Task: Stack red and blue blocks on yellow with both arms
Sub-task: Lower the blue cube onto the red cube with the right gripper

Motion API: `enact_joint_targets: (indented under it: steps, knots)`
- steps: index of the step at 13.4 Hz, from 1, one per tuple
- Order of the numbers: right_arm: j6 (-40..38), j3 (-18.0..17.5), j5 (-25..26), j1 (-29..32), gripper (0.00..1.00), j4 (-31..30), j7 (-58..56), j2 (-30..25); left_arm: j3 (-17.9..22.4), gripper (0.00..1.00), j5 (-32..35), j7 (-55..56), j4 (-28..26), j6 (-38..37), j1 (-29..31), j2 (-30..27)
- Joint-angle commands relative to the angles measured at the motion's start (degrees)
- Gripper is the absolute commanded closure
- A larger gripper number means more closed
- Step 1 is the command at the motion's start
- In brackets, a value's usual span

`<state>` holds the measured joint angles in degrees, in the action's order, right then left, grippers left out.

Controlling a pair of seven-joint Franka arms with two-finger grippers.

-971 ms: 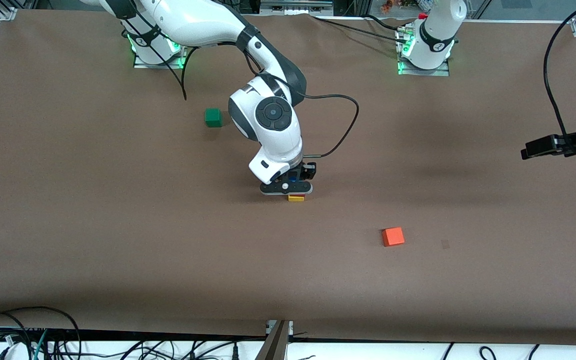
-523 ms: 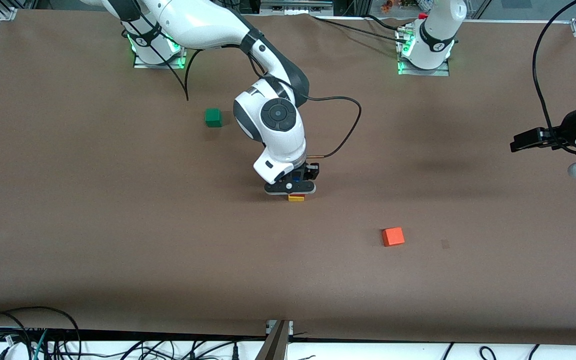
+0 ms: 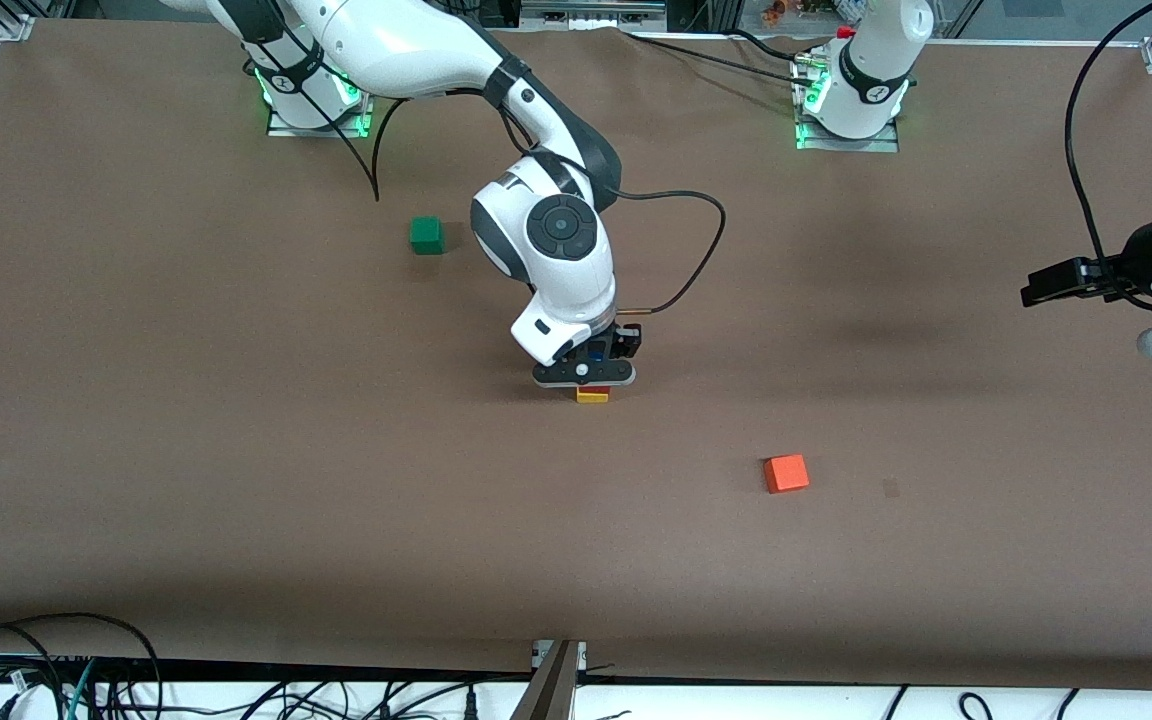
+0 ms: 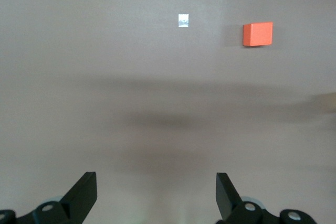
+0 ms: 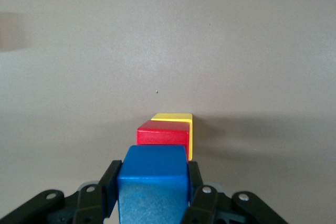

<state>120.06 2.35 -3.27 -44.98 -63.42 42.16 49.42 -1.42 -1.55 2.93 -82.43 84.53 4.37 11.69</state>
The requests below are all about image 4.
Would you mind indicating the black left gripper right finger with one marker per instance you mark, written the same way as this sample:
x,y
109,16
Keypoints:
x,y
228,200

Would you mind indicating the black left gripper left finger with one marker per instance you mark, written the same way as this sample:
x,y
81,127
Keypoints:
x,y
78,197

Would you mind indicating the orange wooden cube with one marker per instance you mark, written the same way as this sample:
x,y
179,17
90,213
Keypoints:
x,y
258,34

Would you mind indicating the small square tape piece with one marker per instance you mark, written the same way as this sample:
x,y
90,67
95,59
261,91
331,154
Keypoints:
x,y
183,20

